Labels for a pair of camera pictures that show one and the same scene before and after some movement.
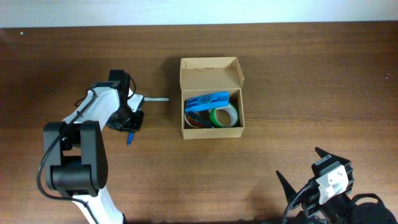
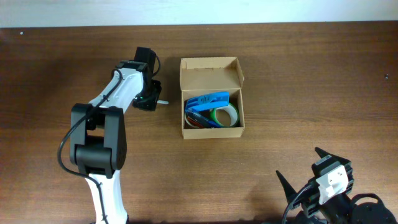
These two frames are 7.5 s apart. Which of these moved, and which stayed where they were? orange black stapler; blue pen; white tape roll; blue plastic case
Moved: blue pen
Stayed: orange black stapler; blue plastic case; white tape roll
